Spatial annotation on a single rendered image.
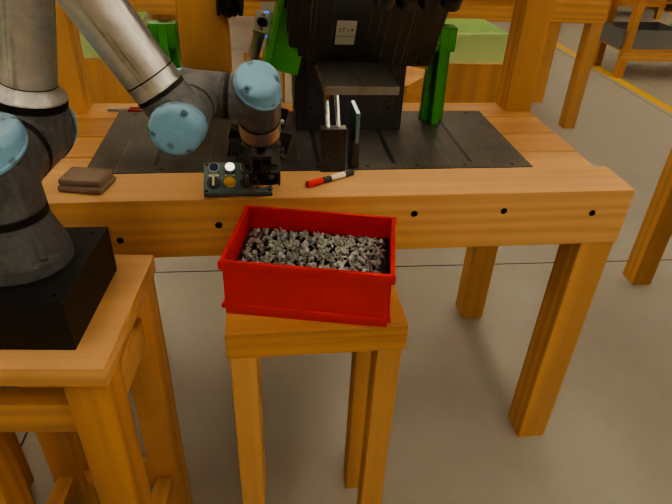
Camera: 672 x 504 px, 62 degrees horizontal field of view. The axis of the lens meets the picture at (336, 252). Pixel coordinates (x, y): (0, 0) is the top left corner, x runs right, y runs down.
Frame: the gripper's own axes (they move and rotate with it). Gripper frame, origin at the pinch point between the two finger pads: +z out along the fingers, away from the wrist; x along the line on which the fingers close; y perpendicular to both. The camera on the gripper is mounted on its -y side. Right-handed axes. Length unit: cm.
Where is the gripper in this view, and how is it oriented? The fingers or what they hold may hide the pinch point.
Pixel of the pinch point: (262, 175)
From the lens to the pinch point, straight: 124.1
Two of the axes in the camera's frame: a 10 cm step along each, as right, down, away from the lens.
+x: 9.9, -0.3, 1.2
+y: 0.8, 9.3, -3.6
